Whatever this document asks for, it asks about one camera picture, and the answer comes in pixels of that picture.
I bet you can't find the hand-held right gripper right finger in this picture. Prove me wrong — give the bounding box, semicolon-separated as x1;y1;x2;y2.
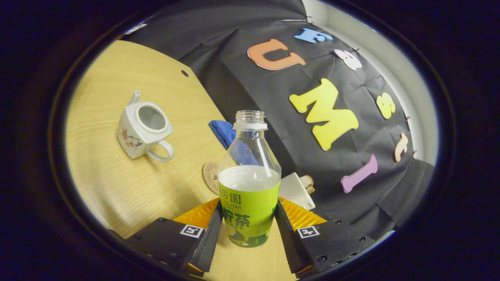
275;197;386;276

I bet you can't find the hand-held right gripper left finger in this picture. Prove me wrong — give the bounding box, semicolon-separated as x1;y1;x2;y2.
113;197;224;274

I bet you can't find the green label water bottle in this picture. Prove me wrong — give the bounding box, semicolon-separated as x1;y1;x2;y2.
218;110;282;248

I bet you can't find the round cork coaster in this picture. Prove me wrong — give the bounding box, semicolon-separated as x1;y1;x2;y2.
202;162;222;196

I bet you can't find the white ceramic teacup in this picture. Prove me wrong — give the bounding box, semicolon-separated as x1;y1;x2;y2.
116;91;175;162

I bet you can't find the white toaster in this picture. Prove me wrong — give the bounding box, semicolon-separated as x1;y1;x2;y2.
278;172;316;211

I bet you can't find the blue towel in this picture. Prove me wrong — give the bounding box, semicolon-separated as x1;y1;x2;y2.
208;120;237;151

